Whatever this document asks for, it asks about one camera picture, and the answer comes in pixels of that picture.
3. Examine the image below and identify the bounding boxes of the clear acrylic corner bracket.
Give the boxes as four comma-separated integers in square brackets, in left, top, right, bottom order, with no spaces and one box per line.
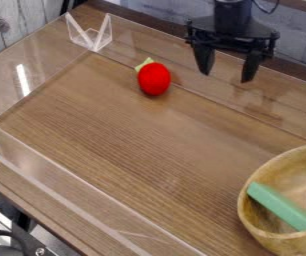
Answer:
[65,13,114,52]

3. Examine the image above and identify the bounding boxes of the brown wooden bowl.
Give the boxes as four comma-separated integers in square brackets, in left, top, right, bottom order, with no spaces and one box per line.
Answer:
[238,145,306,256]

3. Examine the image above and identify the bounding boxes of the black metal bracket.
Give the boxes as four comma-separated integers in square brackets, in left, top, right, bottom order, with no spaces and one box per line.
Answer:
[11,224,59,256]

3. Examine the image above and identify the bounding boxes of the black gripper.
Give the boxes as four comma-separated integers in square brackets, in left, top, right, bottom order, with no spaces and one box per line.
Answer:
[184,16,281,83]

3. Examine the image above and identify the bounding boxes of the clear acrylic tray walls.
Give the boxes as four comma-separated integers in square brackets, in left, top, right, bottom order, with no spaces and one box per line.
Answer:
[0,14,306,256]

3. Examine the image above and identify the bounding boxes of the green rectangular stick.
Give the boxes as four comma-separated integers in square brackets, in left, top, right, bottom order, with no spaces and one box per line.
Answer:
[247,182,306,231]

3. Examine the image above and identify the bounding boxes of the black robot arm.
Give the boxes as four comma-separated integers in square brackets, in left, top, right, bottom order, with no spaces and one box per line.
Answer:
[184,0,281,83]

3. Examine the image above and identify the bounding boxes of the red plush strawberry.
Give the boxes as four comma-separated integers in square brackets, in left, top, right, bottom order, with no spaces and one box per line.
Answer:
[135,57,171,96]

